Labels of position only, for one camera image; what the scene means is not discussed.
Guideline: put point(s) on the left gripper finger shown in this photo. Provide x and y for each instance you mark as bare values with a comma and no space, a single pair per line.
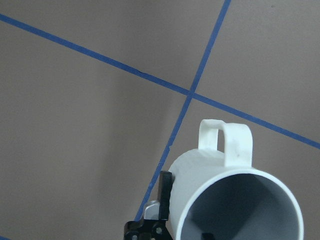
152,225

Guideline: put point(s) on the white HOME mug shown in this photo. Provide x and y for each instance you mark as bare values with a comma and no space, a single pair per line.
217,191

